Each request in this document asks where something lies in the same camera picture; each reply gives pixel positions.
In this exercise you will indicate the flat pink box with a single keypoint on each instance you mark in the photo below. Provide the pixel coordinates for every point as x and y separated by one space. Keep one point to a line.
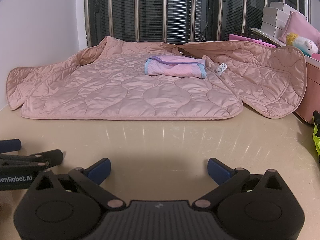
246 38

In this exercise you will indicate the patterned plastic packet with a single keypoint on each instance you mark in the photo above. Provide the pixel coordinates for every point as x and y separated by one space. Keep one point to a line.
265 33

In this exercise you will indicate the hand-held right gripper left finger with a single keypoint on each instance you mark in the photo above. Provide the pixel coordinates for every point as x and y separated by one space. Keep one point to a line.
100 170

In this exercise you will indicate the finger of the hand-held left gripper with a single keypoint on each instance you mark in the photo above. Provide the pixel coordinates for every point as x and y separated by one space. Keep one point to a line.
48 158
11 145

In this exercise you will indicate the pink and blue shirt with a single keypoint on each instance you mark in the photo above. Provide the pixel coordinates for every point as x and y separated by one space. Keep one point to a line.
175 67

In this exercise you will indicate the pink quilted jacket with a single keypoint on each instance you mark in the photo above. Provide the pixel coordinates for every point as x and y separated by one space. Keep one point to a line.
105 87

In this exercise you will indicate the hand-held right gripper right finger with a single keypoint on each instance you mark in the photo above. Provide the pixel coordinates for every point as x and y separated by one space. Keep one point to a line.
219 169

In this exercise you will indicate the pink storage box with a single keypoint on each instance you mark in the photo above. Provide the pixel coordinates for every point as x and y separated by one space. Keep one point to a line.
312 85

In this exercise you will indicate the window with metal grille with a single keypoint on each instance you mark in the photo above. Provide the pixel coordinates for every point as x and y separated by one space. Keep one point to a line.
175 7

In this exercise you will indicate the white and yellow plush toy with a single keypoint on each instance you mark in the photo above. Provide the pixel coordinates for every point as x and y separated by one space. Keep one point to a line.
303 45

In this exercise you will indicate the stack of white boxes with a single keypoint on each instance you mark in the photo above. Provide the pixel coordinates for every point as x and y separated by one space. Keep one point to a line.
273 17

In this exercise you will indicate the pink pouch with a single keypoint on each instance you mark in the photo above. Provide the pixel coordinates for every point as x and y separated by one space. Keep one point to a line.
301 25

